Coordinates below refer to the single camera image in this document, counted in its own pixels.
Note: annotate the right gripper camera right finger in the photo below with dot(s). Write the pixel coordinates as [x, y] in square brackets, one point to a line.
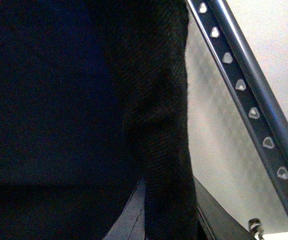
[216, 222]

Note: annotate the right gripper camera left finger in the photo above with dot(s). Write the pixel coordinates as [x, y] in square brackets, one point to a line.
[130, 224]

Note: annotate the black t-shirt small logo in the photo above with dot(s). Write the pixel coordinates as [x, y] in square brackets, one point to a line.
[93, 99]

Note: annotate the perforated black rack rail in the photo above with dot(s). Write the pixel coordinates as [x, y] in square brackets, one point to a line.
[248, 87]

